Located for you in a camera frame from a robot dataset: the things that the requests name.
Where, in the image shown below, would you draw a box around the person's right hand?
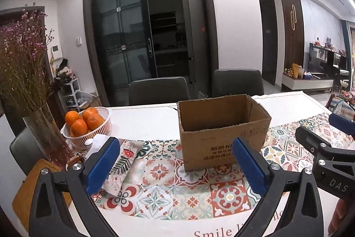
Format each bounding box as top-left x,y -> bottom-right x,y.
328,199 -> 354,235

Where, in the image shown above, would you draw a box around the wooden coaster board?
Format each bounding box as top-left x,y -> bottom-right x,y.
12,159 -> 61,232

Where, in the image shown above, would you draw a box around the grey chair at left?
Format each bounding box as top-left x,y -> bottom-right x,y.
10,127 -> 46,176

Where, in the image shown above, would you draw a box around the television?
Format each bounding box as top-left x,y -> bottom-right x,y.
308,43 -> 350,79

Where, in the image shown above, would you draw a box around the glass vase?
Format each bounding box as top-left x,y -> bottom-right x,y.
24,104 -> 73,170

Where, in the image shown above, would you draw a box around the orange fruit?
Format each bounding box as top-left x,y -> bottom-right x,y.
86,114 -> 105,131
65,111 -> 81,127
70,118 -> 88,137

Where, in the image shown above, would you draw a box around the white fruit basket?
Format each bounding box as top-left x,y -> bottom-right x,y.
60,106 -> 112,149

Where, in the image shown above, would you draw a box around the floral fabric tissue pouch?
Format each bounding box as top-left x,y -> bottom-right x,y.
87,139 -> 144,196

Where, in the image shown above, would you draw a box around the brown cardboard box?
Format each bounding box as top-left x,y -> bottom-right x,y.
177,94 -> 271,171

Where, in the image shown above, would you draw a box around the patterned table runner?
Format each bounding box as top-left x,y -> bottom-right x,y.
70,111 -> 355,221

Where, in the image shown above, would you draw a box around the right dark dining chair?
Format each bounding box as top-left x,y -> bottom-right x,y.
212,69 -> 264,98

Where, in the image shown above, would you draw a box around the dark dining chair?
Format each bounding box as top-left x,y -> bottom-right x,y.
128,76 -> 190,106
212,69 -> 264,98

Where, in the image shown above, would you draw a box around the white shoe rack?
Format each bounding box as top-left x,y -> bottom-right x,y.
59,78 -> 96,112

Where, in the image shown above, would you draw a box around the dark wooden panel door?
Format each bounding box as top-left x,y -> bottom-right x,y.
281,0 -> 304,69

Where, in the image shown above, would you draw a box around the dried purple flowers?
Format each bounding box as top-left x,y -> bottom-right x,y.
1,7 -> 53,117

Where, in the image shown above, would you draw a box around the brown entrance door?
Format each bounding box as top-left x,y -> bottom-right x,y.
1,5 -> 64,134

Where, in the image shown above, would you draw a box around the left dark dining chair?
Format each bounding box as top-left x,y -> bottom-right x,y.
128,76 -> 190,106

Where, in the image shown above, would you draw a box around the grey refrigerator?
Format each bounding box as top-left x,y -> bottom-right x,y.
182,0 -> 208,98

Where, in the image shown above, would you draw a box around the black glass sliding door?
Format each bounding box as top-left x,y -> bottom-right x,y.
93,0 -> 157,106

